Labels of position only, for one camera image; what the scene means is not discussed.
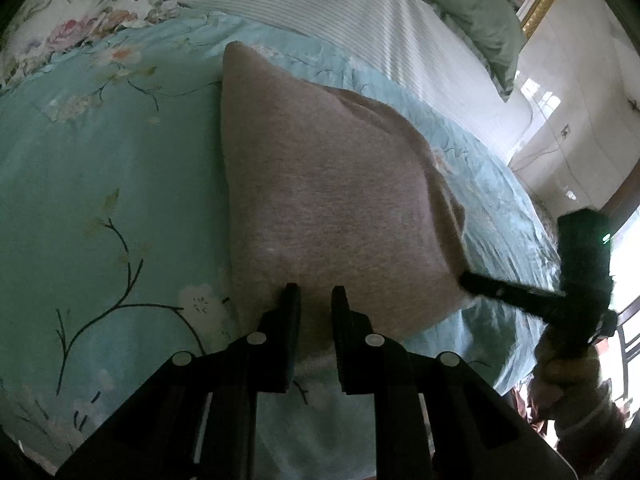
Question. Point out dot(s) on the white striped blanket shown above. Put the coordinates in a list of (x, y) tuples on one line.
[(325, 0)]

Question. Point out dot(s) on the beige pillow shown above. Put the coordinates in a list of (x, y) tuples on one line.
[(325, 185)]

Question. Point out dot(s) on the person's right hand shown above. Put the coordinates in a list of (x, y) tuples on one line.
[(560, 380)]

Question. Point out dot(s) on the white floral cloth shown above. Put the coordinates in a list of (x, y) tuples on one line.
[(75, 15)]

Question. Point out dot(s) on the teal floral bedsheet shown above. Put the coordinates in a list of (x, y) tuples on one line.
[(100, 160)]

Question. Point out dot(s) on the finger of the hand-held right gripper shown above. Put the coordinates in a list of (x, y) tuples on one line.
[(505, 294)]

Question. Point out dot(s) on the white wall socket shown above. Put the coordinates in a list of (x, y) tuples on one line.
[(565, 132)]

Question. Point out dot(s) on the green pillow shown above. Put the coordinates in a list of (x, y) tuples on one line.
[(475, 15)]

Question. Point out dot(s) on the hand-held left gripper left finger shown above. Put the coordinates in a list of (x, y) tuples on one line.
[(287, 340)]

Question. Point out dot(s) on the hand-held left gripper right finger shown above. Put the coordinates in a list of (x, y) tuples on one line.
[(347, 340)]

